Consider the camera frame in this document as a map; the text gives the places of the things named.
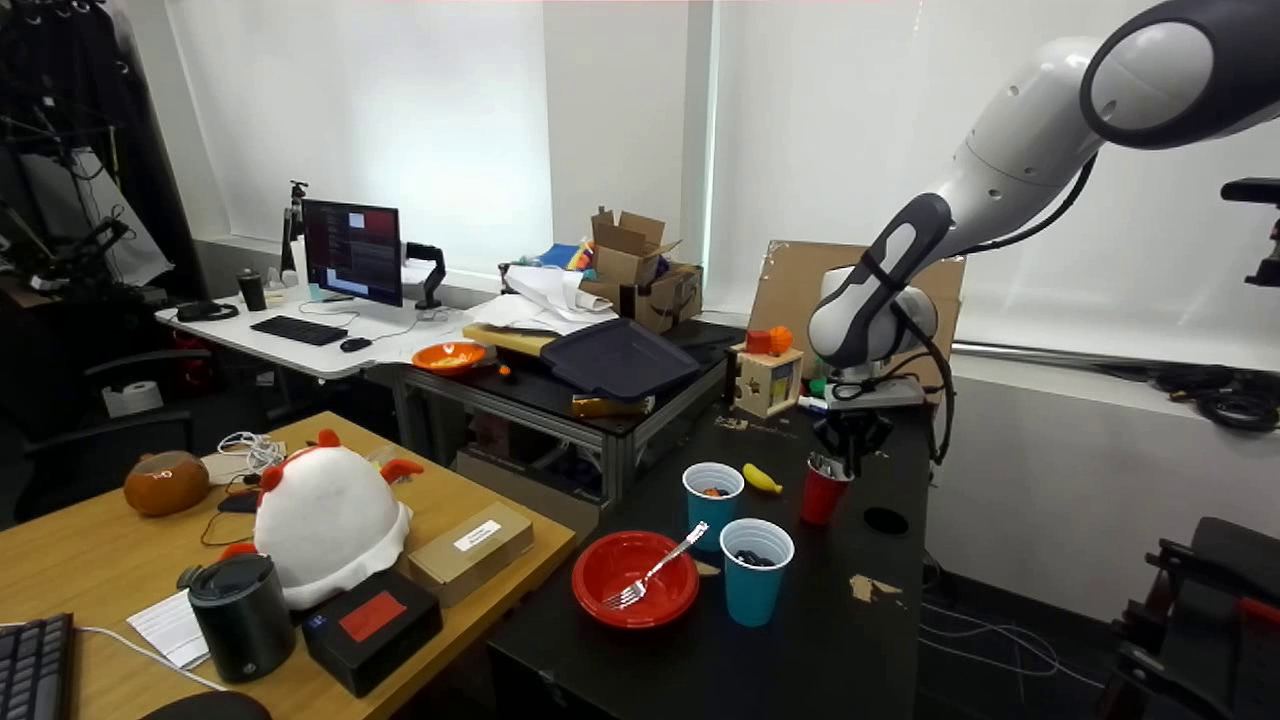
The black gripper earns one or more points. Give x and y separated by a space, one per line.
852 431

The red plastic cup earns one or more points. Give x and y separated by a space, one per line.
821 502

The blue plastic cup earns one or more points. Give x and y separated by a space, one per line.
711 516
755 596

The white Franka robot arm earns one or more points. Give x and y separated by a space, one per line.
1027 145

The red plastic bowl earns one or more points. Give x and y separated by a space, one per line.
603 570

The orange bowl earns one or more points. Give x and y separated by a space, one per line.
453 358

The clear glass bowl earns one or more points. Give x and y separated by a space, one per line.
250 450

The yellow toy banana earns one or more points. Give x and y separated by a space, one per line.
763 477

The wooden shape sorter box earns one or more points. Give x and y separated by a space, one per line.
766 384

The orange toy ball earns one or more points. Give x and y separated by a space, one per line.
777 343

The red toy block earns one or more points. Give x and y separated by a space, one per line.
755 343

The small tan paper scrap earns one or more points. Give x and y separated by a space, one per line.
704 570

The brown cardboard sheet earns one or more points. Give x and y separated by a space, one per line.
785 287

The black case with lid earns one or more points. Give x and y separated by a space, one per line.
620 363

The brown cardboard shipping box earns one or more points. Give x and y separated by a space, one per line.
647 275

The white paper pile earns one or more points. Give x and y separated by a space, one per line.
545 297

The tan cardboard box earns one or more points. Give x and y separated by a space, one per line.
466 548

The black equipment rack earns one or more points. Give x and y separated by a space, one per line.
1202 624

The black desk stand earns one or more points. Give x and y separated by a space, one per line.
425 267

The black box with red label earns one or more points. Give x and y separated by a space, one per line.
370 624

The black computer mouse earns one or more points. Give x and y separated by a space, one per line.
354 343

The black computer monitor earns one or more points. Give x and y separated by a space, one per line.
354 251

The slim black keyboard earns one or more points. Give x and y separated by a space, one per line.
300 329

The black mug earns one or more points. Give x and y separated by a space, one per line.
254 290

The white desk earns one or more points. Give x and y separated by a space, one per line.
233 335

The black headphones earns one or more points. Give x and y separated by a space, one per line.
204 308

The brown toy football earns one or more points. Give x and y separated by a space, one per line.
167 482

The black rounded case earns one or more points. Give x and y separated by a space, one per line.
204 706

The white paper sheet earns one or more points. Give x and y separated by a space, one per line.
162 624

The white tissue box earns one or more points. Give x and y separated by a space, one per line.
129 398

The black office chair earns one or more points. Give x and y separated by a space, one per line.
82 427

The wooden desk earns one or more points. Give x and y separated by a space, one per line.
82 561

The dark hanging coats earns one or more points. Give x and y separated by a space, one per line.
82 134

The black camera on stand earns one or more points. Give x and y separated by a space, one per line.
1260 194

